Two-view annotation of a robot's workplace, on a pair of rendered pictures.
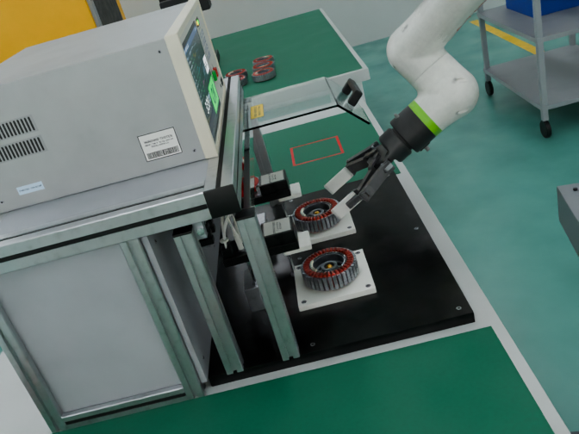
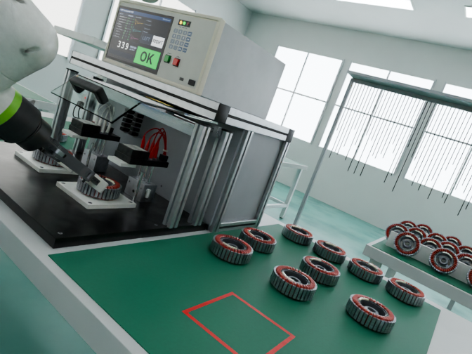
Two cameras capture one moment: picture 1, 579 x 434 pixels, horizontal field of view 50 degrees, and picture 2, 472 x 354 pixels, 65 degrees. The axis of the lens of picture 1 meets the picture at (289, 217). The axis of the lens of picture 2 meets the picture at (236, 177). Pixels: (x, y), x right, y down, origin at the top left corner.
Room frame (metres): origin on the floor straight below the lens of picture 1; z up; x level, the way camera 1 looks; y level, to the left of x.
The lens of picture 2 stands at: (2.03, -0.73, 1.11)
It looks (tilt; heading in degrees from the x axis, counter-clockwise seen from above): 10 degrees down; 118
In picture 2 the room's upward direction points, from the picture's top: 20 degrees clockwise
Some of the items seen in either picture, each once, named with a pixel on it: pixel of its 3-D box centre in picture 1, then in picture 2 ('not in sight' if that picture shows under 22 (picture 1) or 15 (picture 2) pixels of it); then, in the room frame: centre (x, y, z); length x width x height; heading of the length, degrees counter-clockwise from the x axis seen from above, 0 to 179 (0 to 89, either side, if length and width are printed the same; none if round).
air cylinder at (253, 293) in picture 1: (259, 288); (95, 160); (1.05, 0.10, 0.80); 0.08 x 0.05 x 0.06; 176
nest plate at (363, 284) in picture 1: (332, 278); (51, 163); (1.04, -0.05, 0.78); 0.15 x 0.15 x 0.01; 86
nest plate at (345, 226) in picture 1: (320, 224); (97, 194); (1.29, -0.06, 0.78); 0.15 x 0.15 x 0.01; 86
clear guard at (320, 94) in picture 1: (287, 114); (140, 108); (1.34, -0.06, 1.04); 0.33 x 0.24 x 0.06; 86
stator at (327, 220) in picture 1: (317, 214); (99, 186); (1.29, -0.06, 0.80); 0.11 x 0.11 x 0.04
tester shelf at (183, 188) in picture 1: (132, 155); (182, 96); (1.19, 0.26, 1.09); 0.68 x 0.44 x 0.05; 176
